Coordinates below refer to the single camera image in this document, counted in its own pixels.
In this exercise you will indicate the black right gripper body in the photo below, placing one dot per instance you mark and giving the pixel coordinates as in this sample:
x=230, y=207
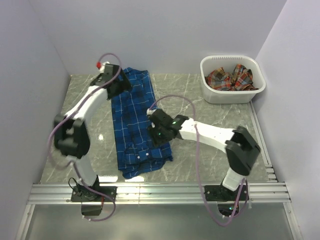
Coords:
x=158, y=135

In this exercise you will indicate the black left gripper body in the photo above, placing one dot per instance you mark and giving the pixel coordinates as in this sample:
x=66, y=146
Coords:
x=121, y=86

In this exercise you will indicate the blue plaid long sleeve shirt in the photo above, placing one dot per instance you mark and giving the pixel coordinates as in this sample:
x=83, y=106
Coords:
x=135, y=151

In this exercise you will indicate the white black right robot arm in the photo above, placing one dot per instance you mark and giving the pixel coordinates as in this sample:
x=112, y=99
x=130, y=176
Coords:
x=240, y=147

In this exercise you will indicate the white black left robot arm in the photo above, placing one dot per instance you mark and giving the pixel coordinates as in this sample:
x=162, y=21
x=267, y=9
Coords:
x=70, y=135

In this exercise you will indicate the white plastic laundry basket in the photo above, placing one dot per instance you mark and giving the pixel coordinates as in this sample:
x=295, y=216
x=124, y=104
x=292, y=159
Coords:
x=228, y=62

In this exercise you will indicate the red plaid shirt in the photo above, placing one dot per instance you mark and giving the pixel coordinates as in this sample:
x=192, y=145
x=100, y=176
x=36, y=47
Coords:
x=240, y=79

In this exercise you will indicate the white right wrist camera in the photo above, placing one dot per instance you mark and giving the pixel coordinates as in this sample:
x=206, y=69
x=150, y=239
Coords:
x=150, y=111

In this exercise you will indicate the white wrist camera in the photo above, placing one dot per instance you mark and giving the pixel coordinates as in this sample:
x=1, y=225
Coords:
x=107, y=69
x=150, y=111

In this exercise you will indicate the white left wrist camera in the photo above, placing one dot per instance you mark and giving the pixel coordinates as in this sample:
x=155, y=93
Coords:
x=107, y=69

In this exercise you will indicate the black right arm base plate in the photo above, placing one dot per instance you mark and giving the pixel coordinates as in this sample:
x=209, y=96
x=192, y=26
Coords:
x=218, y=193

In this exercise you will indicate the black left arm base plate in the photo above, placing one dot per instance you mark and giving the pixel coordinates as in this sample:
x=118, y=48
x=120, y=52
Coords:
x=81, y=194

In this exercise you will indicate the aluminium mounting rail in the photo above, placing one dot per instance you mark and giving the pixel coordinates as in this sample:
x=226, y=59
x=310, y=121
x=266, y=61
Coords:
x=135, y=193

